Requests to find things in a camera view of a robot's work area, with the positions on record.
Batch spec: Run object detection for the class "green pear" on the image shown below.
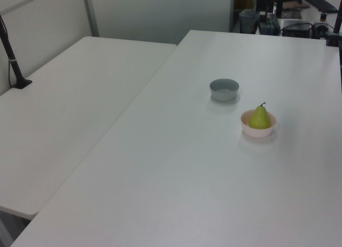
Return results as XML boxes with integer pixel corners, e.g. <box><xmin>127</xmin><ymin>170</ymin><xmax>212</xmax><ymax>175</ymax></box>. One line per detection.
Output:
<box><xmin>248</xmin><ymin>102</ymin><xmax>270</xmax><ymax>130</ymax></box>

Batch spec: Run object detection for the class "grey bowl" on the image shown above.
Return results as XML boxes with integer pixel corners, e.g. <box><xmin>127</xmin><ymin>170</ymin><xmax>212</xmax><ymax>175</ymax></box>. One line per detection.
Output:
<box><xmin>209</xmin><ymin>78</ymin><xmax>240</xmax><ymax>102</ymax></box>

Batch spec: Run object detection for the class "pink bowl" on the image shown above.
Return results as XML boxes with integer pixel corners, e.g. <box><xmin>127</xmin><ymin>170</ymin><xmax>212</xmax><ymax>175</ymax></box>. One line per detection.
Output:
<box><xmin>240</xmin><ymin>109</ymin><xmax>277</xmax><ymax>138</ymax></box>

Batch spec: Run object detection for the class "white side table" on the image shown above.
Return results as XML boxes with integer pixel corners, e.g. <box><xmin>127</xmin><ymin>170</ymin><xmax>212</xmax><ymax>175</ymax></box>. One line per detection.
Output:
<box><xmin>0</xmin><ymin>36</ymin><xmax>178</xmax><ymax>221</ymax></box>

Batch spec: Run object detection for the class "grey waste bin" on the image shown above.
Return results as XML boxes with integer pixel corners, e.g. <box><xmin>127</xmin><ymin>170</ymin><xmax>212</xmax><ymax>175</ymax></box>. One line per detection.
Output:
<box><xmin>238</xmin><ymin>9</ymin><xmax>260</xmax><ymax>34</ymax></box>

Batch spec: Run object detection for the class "dark green box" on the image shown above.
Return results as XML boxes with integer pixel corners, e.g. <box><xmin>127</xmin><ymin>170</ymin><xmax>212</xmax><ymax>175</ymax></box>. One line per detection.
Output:
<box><xmin>258</xmin><ymin>13</ymin><xmax>280</xmax><ymax>35</ymax></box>

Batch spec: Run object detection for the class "black equipment box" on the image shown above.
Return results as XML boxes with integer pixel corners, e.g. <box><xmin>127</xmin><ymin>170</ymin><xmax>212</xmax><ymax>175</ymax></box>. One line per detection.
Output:
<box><xmin>281</xmin><ymin>19</ymin><xmax>314</xmax><ymax>38</ymax></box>

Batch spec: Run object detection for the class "black desk leg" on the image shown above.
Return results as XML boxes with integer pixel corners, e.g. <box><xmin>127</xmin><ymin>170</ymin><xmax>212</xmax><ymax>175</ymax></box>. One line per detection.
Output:
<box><xmin>275</xmin><ymin>0</ymin><xmax>285</xmax><ymax>18</ymax></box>

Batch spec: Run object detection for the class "emergency stop button box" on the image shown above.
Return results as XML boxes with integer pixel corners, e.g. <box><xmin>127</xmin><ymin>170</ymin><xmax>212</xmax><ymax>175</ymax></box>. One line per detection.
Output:
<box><xmin>312</xmin><ymin>12</ymin><xmax>330</xmax><ymax>36</ymax></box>

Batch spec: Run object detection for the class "black clamped stand pole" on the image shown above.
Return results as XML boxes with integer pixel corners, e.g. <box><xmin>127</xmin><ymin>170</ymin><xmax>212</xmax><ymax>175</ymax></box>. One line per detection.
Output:
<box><xmin>324</xmin><ymin>11</ymin><xmax>342</xmax><ymax>48</ymax></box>

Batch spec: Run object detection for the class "grey partition post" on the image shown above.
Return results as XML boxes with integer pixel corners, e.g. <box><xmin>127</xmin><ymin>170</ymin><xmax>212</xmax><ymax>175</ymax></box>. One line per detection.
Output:
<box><xmin>81</xmin><ymin>0</ymin><xmax>100</xmax><ymax>38</ymax></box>

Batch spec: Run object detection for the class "black camera stand pole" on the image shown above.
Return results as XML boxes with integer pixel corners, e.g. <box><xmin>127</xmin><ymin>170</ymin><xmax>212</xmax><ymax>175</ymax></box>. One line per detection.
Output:
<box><xmin>0</xmin><ymin>14</ymin><xmax>33</xmax><ymax>90</ymax></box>

